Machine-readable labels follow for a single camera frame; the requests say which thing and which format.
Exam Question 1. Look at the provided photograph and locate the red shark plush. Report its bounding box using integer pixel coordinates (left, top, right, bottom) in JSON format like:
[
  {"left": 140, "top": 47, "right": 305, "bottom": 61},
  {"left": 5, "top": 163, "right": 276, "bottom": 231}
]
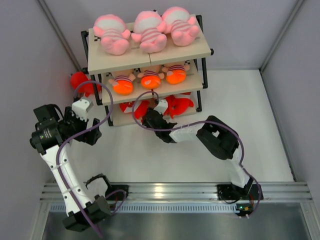
[
  {"left": 164, "top": 95, "right": 176, "bottom": 119},
  {"left": 170, "top": 92, "right": 194, "bottom": 119}
]

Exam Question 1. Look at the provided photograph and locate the pink striped plush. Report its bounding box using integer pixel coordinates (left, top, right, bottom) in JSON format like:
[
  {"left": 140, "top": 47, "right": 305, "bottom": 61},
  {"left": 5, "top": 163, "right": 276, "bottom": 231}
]
[
  {"left": 131, "top": 10, "right": 167, "bottom": 54},
  {"left": 93, "top": 14, "right": 131, "bottom": 56}
]

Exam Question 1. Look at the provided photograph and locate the orange doll right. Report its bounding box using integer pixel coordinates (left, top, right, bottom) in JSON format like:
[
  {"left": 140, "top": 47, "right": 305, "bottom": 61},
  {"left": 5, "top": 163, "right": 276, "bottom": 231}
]
[{"left": 162, "top": 64, "right": 190, "bottom": 85}]

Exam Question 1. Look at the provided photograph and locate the aluminium rail base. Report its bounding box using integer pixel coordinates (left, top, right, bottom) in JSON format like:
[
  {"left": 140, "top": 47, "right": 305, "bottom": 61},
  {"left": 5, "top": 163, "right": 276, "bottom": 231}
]
[{"left": 39, "top": 181, "right": 312, "bottom": 202}]

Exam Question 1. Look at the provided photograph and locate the orange doll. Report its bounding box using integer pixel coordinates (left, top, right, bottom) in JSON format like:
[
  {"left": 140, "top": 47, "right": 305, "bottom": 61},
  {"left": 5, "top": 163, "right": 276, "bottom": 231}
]
[
  {"left": 108, "top": 74, "right": 136, "bottom": 96},
  {"left": 162, "top": 64, "right": 190, "bottom": 85},
  {"left": 137, "top": 70, "right": 165, "bottom": 90}
]

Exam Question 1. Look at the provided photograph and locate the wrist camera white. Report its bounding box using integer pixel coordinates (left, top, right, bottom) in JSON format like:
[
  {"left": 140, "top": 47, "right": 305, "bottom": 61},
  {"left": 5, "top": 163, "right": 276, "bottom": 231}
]
[
  {"left": 71, "top": 97, "right": 94, "bottom": 122},
  {"left": 154, "top": 98, "right": 169, "bottom": 115}
]

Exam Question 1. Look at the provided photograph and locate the orange doll left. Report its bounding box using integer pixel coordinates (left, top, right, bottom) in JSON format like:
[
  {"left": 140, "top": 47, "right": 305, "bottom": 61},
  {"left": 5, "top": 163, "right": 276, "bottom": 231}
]
[{"left": 108, "top": 74, "right": 136, "bottom": 96}]

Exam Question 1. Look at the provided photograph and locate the orange doll middle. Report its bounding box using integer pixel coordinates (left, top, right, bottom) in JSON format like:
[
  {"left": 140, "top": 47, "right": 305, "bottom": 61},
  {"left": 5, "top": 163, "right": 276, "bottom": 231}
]
[{"left": 137, "top": 70, "right": 165, "bottom": 90}]

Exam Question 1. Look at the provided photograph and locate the pink plush right top shelf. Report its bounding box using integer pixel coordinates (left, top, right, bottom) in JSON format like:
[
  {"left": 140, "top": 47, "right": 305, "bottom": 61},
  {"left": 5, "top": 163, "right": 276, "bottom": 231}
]
[{"left": 161, "top": 6, "right": 200, "bottom": 47}]

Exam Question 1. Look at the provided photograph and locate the slotted cable duct grey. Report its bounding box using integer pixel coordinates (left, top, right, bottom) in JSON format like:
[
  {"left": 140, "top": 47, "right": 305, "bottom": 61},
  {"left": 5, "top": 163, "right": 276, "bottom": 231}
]
[{"left": 48, "top": 201, "right": 253, "bottom": 215}]

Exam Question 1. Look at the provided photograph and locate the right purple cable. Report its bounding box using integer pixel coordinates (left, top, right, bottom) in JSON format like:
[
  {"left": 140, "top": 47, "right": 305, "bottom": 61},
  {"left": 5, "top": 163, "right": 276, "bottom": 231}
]
[{"left": 131, "top": 91, "right": 263, "bottom": 218}]

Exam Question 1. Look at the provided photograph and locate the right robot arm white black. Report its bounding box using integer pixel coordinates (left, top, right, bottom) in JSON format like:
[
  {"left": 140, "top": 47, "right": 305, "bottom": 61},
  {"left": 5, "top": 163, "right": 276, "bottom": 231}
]
[{"left": 142, "top": 108, "right": 264, "bottom": 204}]

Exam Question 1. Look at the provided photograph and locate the beige three-tier shelf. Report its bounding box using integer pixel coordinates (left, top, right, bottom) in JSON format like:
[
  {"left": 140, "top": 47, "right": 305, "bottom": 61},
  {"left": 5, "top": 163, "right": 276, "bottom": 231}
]
[{"left": 81, "top": 28, "right": 214, "bottom": 115}]

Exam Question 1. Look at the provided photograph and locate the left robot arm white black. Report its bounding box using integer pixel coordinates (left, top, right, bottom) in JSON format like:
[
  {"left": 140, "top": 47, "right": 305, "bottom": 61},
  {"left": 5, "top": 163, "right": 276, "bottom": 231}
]
[{"left": 29, "top": 98, "right": 113, "bottom": 234}]

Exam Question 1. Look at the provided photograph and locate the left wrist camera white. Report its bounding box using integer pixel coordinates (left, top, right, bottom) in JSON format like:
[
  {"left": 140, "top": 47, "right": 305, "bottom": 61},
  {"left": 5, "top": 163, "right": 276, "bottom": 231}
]
[{"left": 71, "top": 97, "right": 94, "bottom": 122}]

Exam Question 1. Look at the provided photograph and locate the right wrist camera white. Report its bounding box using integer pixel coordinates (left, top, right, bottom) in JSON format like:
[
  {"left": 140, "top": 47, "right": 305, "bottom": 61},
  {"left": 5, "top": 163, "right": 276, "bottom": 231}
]
[{"left": 154, "top": 98, "right": 169, "bottom": 115}]

